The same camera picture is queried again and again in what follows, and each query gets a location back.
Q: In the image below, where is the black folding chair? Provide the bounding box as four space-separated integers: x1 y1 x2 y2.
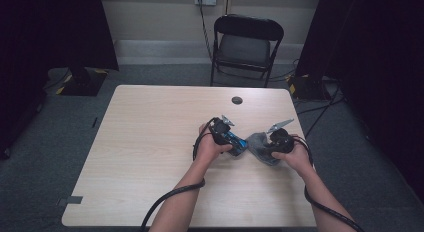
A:
209 13 285 89

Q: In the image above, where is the grey tape strip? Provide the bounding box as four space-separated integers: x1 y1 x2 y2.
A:
56 195 84 207

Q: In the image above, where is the black socket cable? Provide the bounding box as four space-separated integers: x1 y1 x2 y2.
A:
198 0 214 60

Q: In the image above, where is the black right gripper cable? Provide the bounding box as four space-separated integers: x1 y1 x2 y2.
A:
292 134 367 232

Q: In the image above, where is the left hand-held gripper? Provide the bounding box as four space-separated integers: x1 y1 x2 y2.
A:
209 114 235 146

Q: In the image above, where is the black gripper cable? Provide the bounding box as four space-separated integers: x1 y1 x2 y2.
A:
292 134 367 232
139 117 221 232

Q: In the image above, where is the black floor cable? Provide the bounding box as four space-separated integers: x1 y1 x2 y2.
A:
304 86 341 140
296 97 346 116

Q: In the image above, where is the person's left hand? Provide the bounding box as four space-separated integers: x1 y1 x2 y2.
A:
196 123 233 165

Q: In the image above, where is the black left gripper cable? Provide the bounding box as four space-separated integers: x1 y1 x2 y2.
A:
139 117 221 232

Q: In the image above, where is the black stand base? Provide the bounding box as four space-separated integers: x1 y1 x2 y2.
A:
59 66 108 97
287 73 333 101

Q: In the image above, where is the blue and black toy car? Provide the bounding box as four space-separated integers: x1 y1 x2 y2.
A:
221 131 250 157

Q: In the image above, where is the grey terry cloth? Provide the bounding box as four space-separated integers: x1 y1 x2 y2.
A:
245 131 283 167

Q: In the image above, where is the person's right hand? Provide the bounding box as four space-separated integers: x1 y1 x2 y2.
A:
271 135 314 178

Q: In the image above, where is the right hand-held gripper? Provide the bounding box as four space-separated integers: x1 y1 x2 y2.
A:
266 118 296 154

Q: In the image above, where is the dark curtain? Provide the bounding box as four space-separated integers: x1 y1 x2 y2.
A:
0 0 120 160
294 0 424 203

